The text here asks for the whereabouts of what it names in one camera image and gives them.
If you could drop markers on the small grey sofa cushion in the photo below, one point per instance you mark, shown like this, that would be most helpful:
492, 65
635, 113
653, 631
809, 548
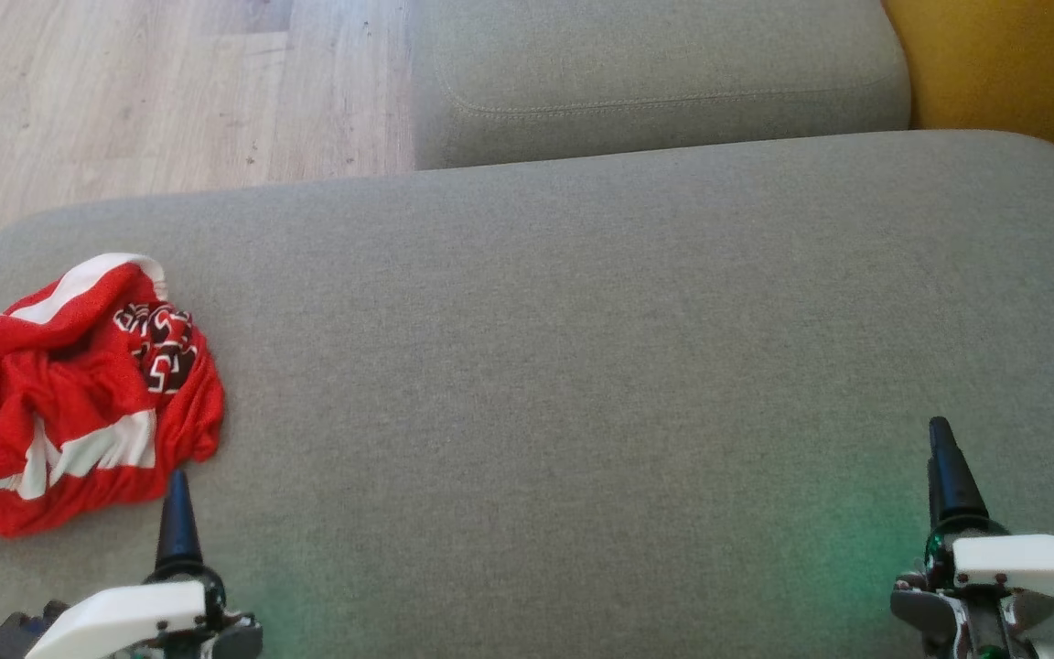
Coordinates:
655, 73

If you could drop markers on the mustard yellow sofa backrest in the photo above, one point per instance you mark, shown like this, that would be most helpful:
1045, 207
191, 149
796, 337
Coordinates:
1021, 64

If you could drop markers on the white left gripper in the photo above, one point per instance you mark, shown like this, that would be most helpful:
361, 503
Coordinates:
124, 618

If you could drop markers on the red white printed jersey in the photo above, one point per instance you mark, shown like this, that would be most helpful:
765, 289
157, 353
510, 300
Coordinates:
181, 403

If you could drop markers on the large grey sofa seat cushion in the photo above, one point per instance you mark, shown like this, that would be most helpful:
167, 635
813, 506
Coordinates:
582, 366

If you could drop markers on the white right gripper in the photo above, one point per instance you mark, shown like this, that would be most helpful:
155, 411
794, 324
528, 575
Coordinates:
1030, 563

